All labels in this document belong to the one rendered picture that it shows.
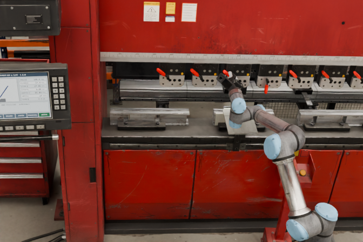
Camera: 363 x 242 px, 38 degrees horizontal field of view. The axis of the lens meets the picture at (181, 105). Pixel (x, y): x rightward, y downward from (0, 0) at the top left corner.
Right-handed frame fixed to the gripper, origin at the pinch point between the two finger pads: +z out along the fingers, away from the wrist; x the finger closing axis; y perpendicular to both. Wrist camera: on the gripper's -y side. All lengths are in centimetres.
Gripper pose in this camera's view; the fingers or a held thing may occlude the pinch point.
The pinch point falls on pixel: (227, 73)
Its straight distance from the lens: 316.1
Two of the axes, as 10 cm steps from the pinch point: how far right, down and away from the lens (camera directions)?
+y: 7.6, 5.1, 4.1
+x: 6.5, -6.6, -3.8
